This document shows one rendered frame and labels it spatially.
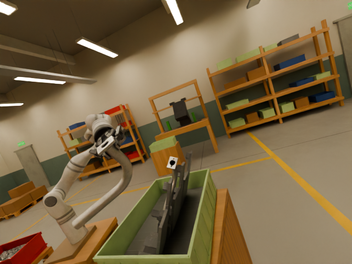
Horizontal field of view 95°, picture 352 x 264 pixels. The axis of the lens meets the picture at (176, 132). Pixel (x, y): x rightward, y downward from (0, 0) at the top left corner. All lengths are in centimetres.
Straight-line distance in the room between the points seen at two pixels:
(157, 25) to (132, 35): 95
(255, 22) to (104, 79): 532
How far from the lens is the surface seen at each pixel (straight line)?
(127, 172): 54
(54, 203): 119
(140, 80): 619
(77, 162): 111
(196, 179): 115
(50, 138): 904
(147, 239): 77
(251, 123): 525
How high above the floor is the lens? 139
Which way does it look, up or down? 8 degrees down
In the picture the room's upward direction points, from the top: 20 degrees counter-clockwise
